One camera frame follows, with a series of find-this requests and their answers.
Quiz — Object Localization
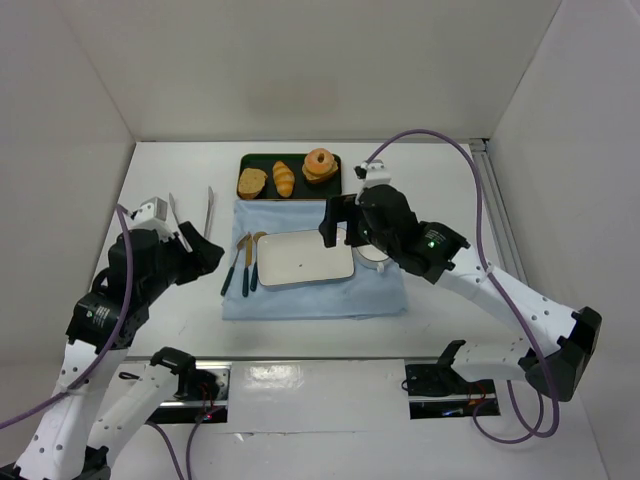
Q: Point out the orange glazed donut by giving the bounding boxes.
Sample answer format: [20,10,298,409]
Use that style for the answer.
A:
[304,148,335,175]

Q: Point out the metal serving tongs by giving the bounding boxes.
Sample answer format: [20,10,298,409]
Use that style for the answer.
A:
[168,186,215,239]

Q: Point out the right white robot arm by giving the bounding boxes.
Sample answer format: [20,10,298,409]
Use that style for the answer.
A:
[319,185,602,402]

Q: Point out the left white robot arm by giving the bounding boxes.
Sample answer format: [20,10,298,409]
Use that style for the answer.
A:
[1,221,224,479]

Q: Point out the bread slice under donut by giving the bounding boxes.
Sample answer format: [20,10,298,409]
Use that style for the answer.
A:
[302,162,339,184]

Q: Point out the sliced brown bread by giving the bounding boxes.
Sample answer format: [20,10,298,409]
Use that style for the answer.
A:
[237,168,268,200]

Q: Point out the dark green tray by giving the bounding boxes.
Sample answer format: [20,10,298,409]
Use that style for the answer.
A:
[236,153,342,201]

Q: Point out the white round cup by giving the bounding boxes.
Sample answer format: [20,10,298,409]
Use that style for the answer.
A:
[353,245,391,274]

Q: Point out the golden croissant roll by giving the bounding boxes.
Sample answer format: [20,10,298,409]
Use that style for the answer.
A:
[272,161,295,198]

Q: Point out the light blue cloth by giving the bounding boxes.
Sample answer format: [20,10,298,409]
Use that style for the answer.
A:
[222,200,408,320]

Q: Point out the white rectangular plate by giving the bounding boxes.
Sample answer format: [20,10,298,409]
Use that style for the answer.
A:
[257,228,355,287]

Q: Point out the green handled knife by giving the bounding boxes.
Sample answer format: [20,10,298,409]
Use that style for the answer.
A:
[220,235,248,296]

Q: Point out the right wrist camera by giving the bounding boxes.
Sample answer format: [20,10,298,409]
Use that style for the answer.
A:
[354,159,391,189]

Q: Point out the green handled fork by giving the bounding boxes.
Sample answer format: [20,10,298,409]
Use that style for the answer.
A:
[242,233,253,297]

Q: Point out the green handled spoon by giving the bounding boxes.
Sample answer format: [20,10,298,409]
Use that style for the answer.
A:
[249,231,267,292]

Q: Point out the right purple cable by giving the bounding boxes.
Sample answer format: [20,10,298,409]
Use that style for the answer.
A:
[363,129,561,445]

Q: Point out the purple cable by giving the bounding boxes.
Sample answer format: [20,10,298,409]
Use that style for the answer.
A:
[0,204,211,480]
[363,129,561,445]

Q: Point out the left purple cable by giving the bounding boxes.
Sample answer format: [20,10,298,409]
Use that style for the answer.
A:
[0,204,211,480]

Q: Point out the aluminium frame rail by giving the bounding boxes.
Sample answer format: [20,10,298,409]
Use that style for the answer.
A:
[469,138,528,283]

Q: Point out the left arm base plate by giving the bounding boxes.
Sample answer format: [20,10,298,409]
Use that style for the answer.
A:
[140,363,230,425]

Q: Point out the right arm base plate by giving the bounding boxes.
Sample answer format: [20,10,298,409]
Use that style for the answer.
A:
[401,363,500,420]

